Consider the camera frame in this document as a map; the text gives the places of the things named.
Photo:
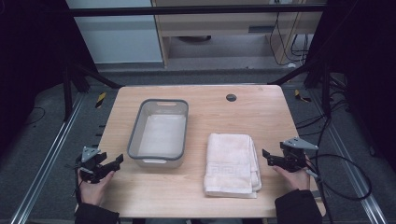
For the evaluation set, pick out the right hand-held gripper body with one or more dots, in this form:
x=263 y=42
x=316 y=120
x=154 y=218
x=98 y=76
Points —
x=295 y=152

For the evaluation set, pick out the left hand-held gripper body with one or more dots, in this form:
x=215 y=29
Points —
x=91 y=165

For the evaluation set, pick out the white towel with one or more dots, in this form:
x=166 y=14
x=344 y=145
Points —
x=232 y=165

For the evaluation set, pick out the grey-rimmed plastic basin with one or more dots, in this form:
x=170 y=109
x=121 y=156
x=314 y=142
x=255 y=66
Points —
x=160 y=133

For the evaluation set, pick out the person's left hand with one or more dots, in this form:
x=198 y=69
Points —
x=93 y=190

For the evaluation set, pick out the person's right hand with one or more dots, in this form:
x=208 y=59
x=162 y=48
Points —
x=294 y=179

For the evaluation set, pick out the yellow black tape strip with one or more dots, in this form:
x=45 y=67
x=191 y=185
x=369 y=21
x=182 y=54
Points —
x=300 y=96

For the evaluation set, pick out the yellow tool on floor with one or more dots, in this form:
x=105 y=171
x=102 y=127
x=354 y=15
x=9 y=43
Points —
x=100 y=100

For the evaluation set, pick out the black metal stand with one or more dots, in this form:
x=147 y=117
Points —
x=67 y=93
x=326 y=93

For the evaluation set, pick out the dark curtain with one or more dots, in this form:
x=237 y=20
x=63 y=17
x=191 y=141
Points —
x=367 y=62
x=31 y=56

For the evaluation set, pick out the white cabinet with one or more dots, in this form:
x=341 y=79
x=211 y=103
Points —
x=118 y=37

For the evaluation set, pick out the light wooden desk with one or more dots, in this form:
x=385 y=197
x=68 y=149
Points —
x=218 y=23

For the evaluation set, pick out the aluminium floor rail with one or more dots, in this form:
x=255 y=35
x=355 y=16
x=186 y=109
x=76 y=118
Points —
x=348 y=158
x=49 y=158

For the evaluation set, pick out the black horizontal frame bar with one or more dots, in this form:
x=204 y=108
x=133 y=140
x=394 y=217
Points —
x=186 y=10

